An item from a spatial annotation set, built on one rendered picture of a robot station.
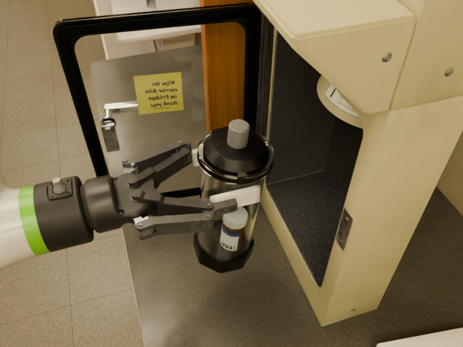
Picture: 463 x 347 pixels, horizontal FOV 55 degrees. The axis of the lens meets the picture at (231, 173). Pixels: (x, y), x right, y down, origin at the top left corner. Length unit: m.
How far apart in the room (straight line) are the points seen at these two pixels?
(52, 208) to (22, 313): 1.50
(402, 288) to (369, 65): 0.57
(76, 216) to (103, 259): 1.51
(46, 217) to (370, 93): 0.40
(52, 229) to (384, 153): 0.40
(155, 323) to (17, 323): 1.27
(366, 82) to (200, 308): 0.54
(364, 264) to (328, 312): 0.13
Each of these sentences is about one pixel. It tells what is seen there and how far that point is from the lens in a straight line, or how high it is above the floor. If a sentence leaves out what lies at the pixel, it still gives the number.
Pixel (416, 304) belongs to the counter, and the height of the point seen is 0.94.
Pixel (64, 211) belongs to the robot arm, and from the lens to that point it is 0.59.
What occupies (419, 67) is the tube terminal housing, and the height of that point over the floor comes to 1.46.
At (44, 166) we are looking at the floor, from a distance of 2.60.
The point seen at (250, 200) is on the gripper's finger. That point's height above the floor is 1.22.
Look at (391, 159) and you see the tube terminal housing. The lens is 0.53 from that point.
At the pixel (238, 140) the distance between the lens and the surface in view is 0.59.
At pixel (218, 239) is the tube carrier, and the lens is 0.69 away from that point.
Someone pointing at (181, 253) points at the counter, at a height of 0.94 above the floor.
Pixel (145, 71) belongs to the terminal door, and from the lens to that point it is 0.73.
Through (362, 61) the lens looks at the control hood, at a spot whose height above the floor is 1.48.
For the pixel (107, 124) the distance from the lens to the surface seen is 0.77.
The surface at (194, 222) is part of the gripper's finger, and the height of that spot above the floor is 1.23.
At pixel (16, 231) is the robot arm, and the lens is 0.60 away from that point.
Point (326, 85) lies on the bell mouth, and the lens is 0.63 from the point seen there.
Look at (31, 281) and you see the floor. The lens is 2.14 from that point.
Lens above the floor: 1.68
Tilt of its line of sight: 45 degrees down
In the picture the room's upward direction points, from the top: straight up
